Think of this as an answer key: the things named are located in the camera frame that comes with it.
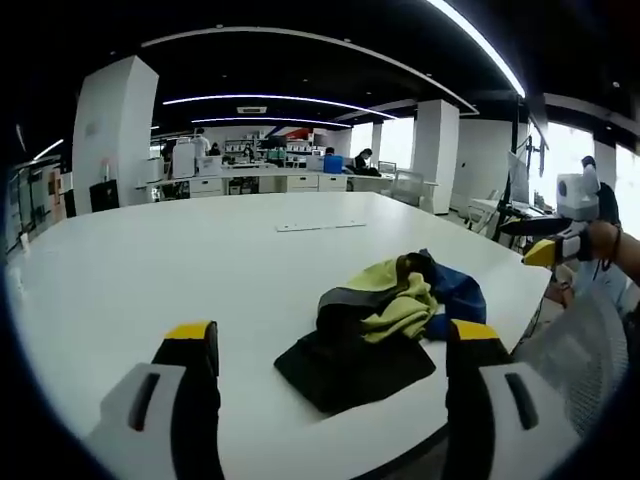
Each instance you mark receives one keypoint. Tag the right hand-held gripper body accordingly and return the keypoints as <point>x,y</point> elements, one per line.
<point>575,195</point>

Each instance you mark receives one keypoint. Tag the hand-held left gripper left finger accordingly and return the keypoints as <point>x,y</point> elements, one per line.
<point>150,400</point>

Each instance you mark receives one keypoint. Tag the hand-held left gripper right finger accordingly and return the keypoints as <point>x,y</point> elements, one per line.
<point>500,400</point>

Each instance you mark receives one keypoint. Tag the multicolour garment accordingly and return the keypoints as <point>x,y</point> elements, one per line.
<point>380,320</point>

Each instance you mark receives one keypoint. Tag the person's right hand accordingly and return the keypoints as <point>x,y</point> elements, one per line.
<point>602,240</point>

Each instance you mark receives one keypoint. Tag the computer monitor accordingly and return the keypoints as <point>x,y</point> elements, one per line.
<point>518,177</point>

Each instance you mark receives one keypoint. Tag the white office chair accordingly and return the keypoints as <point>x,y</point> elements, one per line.
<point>407,186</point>
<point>482,212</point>

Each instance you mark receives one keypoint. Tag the grey mesh office chair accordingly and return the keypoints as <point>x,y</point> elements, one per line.
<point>580,360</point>

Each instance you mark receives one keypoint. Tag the long ceiling light strip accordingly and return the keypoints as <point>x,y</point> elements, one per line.
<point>280,100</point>
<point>480,42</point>
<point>270,120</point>

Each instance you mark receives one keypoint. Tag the white drawer cabinet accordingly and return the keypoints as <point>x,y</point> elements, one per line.
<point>206,187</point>
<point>333,182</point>
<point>302,183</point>

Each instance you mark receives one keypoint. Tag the black waste bin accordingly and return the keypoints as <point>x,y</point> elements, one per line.
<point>104,196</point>

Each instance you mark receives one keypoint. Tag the long white office desk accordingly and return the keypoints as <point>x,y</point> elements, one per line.
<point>260,172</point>

